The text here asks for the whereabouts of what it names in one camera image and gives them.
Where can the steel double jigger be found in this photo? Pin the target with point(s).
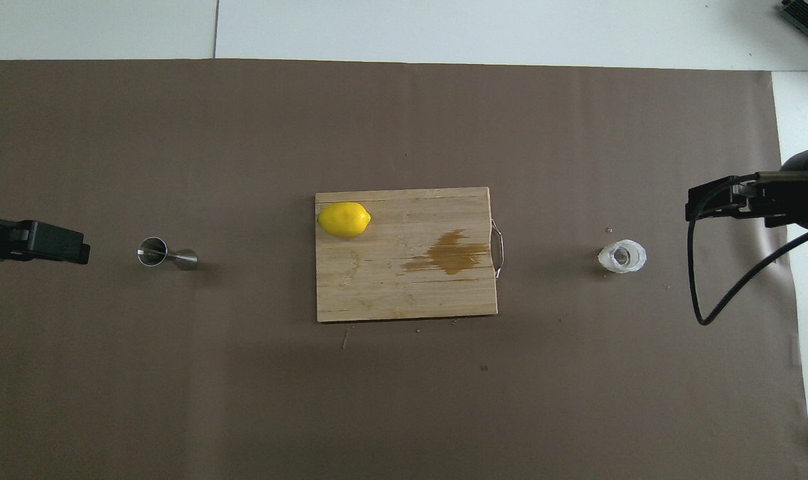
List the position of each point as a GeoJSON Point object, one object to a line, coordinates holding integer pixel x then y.
{"type": "Point", "coordinates": [152, 252]}

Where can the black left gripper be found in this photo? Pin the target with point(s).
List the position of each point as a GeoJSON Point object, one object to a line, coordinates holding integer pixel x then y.
{"type": "Point", "coordinates": [0, 241]}

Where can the yellow lemon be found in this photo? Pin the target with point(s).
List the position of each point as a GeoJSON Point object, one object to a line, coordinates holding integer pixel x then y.
{"type": "Point", "coordinates": [344, 220]}

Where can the clear plastic cup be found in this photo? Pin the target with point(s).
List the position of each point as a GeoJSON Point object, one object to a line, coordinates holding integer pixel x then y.
{"type": "Point", "coordinates": [620, 257]}

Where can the wooden cutting board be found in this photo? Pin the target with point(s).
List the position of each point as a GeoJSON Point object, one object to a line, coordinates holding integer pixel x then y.
{"type": "Point", "coordinates": [390, 286]}

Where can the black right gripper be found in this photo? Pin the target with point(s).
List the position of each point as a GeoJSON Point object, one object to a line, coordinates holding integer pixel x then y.
{"type": "Point", "coordinates": [794, 203]}

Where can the brown paper table mat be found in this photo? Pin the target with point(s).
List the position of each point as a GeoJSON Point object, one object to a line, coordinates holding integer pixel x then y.
{"type": "Point", "coordinates": [177, 366]}

